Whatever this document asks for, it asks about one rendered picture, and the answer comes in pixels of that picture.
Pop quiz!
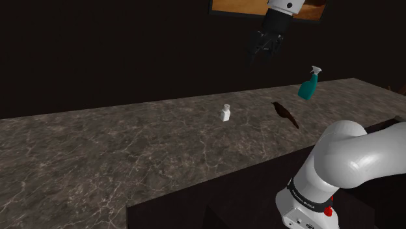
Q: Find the dark brown spoon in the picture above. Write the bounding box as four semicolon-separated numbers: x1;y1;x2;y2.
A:
271;101;300;129

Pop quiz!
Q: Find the orange wall picture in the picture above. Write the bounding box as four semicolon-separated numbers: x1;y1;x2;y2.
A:
208;0;328;23

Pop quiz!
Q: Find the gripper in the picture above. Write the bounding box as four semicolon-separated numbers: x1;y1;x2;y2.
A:
245;7;293;68

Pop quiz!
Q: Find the teal spray bottle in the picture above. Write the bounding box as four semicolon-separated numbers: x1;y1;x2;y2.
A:
297;65;323;101

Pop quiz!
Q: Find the white salt shaker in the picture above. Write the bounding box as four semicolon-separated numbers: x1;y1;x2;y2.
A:
219;103;232;122

